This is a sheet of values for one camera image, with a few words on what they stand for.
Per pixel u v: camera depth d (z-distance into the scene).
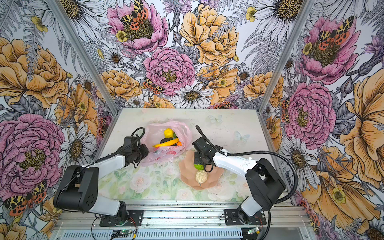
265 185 0.44
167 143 0.96
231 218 0.74
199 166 0.85
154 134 1.05
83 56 0.88
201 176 0.81
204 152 0.68
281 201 0.47
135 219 0.73
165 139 0.99
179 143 0.97
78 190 0.44
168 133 1.02
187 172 0.90
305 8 0.72
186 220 0.75
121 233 0.71
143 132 0.77
